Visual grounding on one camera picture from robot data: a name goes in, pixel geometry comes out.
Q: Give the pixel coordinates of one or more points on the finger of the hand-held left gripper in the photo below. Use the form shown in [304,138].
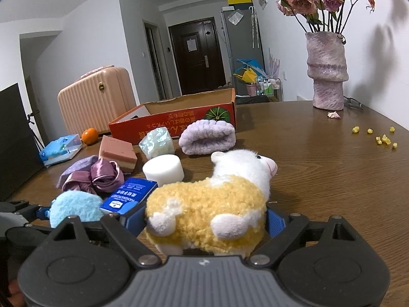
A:
[43,213]

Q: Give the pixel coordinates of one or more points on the grey refrigerator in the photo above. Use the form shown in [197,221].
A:
[236,48]

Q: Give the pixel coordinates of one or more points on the purple flower wall decor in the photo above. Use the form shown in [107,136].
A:
[274,64]

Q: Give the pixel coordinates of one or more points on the light blue plush toy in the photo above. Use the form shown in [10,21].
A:
[76,206]

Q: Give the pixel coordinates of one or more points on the dark brown door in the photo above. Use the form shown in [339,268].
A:
[195,70]

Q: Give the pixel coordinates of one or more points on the fallen rose petal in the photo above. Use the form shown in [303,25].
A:
[333,114]

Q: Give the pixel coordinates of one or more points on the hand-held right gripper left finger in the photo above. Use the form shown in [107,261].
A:
[134,220]

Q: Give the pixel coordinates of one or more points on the red cardboard box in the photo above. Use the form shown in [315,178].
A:
[179,118]

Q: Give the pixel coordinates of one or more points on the clear plastic bag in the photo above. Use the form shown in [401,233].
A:
[156,142]
[236,18]

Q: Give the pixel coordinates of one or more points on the white hanging umbrella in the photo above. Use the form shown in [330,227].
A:
[254,28]

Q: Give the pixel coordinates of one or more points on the pink textured vase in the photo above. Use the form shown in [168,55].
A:
[327,70]

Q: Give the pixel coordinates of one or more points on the black panel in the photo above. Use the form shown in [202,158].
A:
[16,140]

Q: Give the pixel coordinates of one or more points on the black eyeglasses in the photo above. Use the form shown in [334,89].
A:
[351,100]

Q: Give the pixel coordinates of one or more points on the storage cart with bottles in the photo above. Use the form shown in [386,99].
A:
[266,86]

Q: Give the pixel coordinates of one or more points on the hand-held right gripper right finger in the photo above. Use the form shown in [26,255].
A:
[275,222]

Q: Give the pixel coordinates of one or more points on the scattered yellow crumbs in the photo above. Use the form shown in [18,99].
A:
[355,129]

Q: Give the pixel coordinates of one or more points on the purple fluffy towel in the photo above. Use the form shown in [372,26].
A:
[207,137]

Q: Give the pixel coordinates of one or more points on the blue tissue packet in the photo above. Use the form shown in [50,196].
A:
[127,195]

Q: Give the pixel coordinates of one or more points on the lavender knit cloth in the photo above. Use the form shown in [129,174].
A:
[76,168]

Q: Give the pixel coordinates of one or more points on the pink ribbed suitcase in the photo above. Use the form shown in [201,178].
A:
[92,102]

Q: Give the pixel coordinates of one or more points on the blue tissue box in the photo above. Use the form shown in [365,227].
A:
[59,150]

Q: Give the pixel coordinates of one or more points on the pink bucket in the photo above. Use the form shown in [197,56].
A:
[250,90]

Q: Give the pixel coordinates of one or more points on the purple satin scrunchie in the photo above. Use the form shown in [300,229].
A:
[102,174]

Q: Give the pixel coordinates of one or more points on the orange tangerine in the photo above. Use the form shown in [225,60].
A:
[89,136]

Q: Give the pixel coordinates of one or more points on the yellow black box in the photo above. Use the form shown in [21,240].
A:
[238,6]

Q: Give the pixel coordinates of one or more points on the pink layered sponge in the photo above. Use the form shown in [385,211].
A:
[115,152]

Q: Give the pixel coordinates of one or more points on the white round sponge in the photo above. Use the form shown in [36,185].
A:
[163,169]

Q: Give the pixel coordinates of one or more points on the dried pink roses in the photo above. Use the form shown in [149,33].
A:
[300,1]

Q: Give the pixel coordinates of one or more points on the dark side door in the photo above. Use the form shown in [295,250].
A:
[153,60]

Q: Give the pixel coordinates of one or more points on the black tripod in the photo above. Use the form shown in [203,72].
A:
[30,118]

